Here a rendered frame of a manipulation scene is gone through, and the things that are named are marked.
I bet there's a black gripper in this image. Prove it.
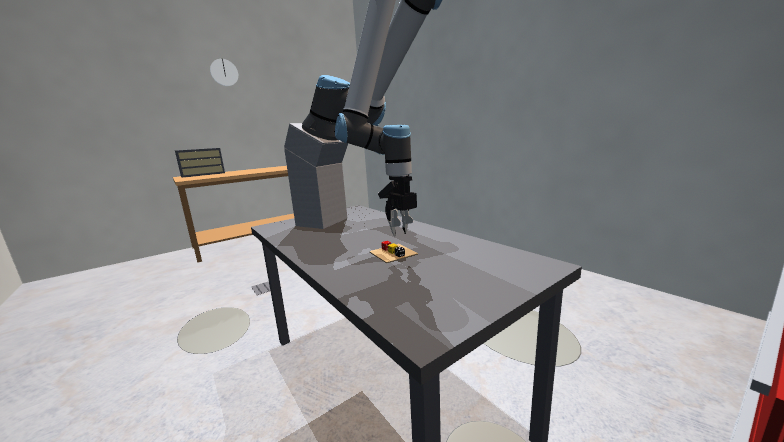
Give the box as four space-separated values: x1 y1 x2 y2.
385 175 417 237

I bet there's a tan mat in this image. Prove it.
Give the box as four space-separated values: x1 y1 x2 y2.
369 244 418 263

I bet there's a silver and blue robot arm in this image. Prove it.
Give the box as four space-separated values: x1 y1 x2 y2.
302 0 442 177

